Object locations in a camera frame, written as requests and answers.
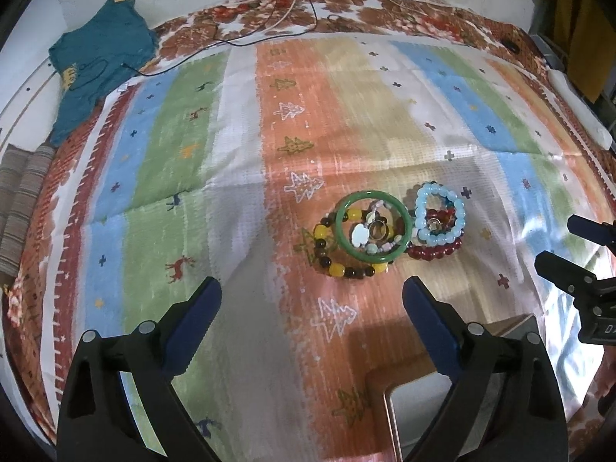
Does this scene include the striped colourful blanket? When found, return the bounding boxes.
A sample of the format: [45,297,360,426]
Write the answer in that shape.
[35,32,613,462]

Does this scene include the silver metal tin box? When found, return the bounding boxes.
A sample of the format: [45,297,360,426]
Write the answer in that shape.
[365,315,539,461]

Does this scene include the white shell charm bracelet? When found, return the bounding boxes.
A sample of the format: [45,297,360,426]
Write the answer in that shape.
[350,196,410,256]

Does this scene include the dark red bead bracelet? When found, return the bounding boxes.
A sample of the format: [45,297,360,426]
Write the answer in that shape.
[393,205,465,262]

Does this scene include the gold ring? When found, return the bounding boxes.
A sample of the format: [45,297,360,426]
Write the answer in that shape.
[367,220,392,244]

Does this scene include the striped grey folded cloth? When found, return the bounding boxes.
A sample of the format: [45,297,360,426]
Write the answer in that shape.
[1,144,55,278]

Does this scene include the teal knitted garment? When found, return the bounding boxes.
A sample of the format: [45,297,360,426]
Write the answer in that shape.
[49,0,157,147]

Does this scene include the yellow brown bead bracelet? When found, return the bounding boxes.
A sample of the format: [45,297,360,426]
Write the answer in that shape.
[311,208,392,281]

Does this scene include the black small device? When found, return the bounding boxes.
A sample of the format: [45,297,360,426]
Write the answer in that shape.
[501,38,521,54]

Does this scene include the multicolour small bead bracelet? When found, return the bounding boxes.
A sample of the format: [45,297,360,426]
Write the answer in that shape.
[425,201,459,232]

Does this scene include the yellow hanging cloth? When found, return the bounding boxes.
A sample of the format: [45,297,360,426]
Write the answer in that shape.
[539,0,615,102]

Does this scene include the black cable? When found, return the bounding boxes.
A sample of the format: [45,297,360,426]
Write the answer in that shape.
[71,0,322,90]

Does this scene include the light blue bead bracelet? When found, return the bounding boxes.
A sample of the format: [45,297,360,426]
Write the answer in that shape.
[413,180,469,245]

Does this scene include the green jade bangle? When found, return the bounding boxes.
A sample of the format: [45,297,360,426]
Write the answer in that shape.
[333,190,413,264]

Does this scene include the floral brown bed sheet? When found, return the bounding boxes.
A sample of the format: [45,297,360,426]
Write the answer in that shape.
[2,0,616,444]

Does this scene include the white cable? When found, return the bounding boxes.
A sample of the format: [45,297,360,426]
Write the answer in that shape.
[249,0,302,35]

